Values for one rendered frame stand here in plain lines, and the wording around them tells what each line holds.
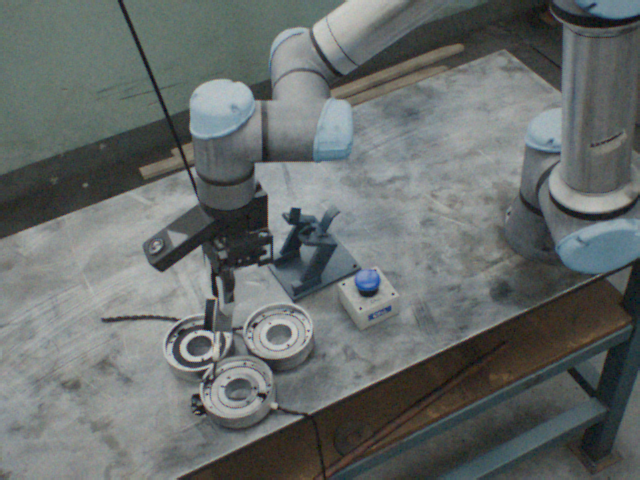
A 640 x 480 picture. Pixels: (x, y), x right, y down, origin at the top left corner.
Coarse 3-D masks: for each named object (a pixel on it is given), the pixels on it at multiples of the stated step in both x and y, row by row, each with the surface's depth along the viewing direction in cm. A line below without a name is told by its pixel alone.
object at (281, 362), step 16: (272, 304) 122; (288, 304) 122; (256, 320) 122; (304, 320) 121; (272, 336) 123; (288, 336) 123; (256, 352) 116; (304, 352) 117; (272, 368) 118; (288, 368) 118
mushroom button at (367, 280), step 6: (366, 270) 121; (372, 270) 121; (360, 276) 120; (366, 276) 120; (372, 276) 120; (378, 276) 120; (360, 282) 120; (366, 282) 119; (372, 282) 119; (378, 282) 120; (360, 288) 119; (366, 288) 119; (372, 288) 119
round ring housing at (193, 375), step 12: (180, 324) 122; (192, 324) 123; (168, 336) 120; (192, 336) 121; (204, 336) 121; (228, 336) 120; (168, 348) 120; (180, 348) 120; (192, 348) 122; (228, 348) 117; (168, 360) 117; (192, 360) 118; (204, 360) 118; (180, 372) 116; (192, 372) 115; (204, 372) 116
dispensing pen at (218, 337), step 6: (210, 300) 115; (210, 306) 114; (210, 312) 114; (204, 318) 115; (210, 318) 114; (204, 324) 115; (210, 324) 114; (204, 330) 114; (210, 330) 114; (216, 336) 115; (222, 336) 115; (216, 342) 115; (216, 348) 115; (216, 354) 115; (216, 360) 115; (216, 366) 115
